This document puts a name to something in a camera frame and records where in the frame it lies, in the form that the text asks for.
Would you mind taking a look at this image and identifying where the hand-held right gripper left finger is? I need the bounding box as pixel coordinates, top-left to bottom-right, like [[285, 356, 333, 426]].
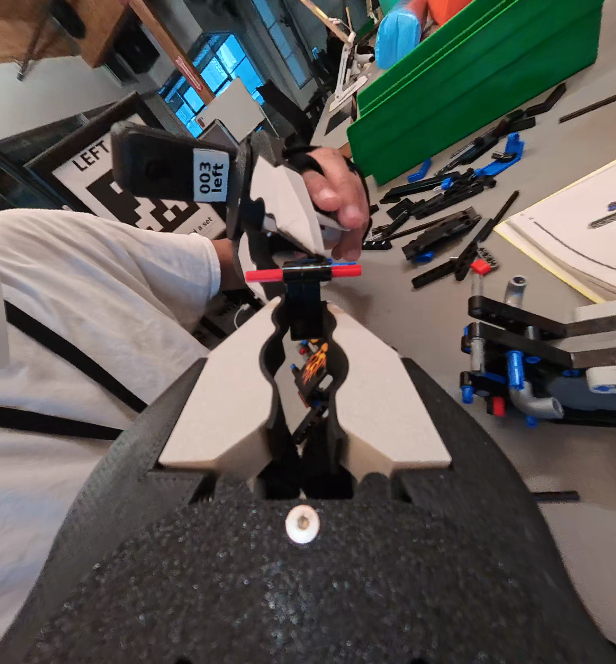
[[158, 298, 304, 480]]

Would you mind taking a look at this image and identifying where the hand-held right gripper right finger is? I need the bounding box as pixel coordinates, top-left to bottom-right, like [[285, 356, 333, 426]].
[[310, 302, 452, 480]]

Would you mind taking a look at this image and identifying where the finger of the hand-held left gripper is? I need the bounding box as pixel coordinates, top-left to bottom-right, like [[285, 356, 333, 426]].
[[250, 156, 326, 256]]

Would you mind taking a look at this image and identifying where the small black lego subassembly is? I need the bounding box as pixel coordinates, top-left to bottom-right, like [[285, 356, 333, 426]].
[[245, 258, 364, 341]]

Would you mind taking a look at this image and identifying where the person's left forearm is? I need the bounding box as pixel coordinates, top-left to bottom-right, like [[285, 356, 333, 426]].
[[217, 239, 249, 291]]

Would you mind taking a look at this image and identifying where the lego assembly with flame sticker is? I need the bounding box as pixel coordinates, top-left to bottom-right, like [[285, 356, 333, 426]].
[[289, 337, 336, 444]]

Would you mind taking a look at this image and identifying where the pile of black lego beams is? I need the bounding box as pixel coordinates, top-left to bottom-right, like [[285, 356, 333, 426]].
[[362, 109, 537, 289]]

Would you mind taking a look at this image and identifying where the partly built lego model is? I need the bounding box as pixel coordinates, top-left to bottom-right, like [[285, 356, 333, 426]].
[[460, 275, 616, 428]]

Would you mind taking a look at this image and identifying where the blue curved lego piece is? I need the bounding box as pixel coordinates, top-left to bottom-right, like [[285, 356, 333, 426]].
[[474, 132, 525, 178]]

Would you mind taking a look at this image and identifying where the lego instruction booklet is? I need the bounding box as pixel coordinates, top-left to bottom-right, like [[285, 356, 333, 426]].
[[495, 148, 616, 304]]

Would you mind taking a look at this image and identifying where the black angled lego beam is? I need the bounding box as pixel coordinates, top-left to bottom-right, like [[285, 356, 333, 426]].
[[526, 83, 567, 117]]

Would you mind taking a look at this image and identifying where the long black lego rod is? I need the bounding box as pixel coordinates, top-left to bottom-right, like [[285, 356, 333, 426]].
[[558, 83, 616, 124]]

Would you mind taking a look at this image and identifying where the person's left hand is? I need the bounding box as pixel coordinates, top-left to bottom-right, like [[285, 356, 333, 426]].
[[303, 147, 372, 263]]

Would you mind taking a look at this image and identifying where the framed black-white marker board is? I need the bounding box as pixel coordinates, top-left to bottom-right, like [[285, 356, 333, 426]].
[[25, 92, 231, 242]]

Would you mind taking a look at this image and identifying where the grey flat panel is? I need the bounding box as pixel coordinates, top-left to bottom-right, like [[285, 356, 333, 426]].
[[196, 78, 266, 142]]

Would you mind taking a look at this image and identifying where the person in white shirt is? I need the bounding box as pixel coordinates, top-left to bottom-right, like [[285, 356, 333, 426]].
[[0, 207, 223, 654]]

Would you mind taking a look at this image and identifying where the white mechanical stand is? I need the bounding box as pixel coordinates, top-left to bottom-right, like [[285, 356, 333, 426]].
[[329, 41, 376, 112]]

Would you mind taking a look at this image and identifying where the light blue plastic object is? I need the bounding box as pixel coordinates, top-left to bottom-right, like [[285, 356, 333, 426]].
[[374, 5, 424, 71]]

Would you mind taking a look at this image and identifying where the green plastic bin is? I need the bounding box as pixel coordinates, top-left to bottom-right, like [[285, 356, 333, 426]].
[[347, 0, 606, 186]]

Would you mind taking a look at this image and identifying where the orange plastic object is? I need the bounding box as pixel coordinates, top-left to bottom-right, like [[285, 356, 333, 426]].
[[409, 0, 475, 27]]

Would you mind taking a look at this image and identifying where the black harness strap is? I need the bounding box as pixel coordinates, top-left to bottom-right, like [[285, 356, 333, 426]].
[[0, 402, 125, 442], [4, 300, 149, 414]]

